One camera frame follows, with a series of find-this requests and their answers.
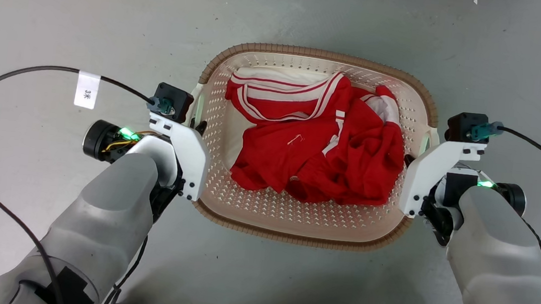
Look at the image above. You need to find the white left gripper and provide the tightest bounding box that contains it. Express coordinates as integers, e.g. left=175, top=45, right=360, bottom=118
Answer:
left=138, top=112, right=215, bottom=227

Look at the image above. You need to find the white brown-rimmed laundry basket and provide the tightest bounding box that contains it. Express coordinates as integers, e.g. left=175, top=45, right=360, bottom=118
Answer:
left=176, top=36, right=449, bottom=260

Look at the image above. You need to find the black right camera cable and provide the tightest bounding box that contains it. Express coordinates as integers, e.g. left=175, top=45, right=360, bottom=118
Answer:
left=466, top=119, right=541, bottom=185

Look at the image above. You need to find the white printed cable tag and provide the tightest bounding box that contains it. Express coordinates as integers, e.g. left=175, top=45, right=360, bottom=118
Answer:
left=73, top=70, right=102, bottom=111

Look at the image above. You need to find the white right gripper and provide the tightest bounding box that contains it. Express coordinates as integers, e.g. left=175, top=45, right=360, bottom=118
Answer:
left=394, top=135, right=488, bottom=250

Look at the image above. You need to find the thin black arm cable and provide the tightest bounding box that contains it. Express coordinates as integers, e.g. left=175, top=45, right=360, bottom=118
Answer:
left=101, top=231, right=150, bottom=304

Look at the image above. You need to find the red white-striped garment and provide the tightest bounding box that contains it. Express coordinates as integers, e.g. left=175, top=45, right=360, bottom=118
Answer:
left=215, top=61, right=414, bottom=213

